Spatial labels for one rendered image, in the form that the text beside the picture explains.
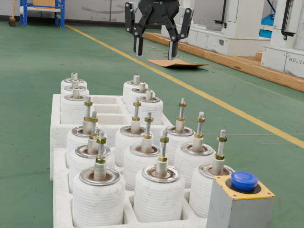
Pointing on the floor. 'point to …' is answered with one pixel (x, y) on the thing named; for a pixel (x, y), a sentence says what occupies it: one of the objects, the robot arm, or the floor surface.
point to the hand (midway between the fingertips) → (154, 51)
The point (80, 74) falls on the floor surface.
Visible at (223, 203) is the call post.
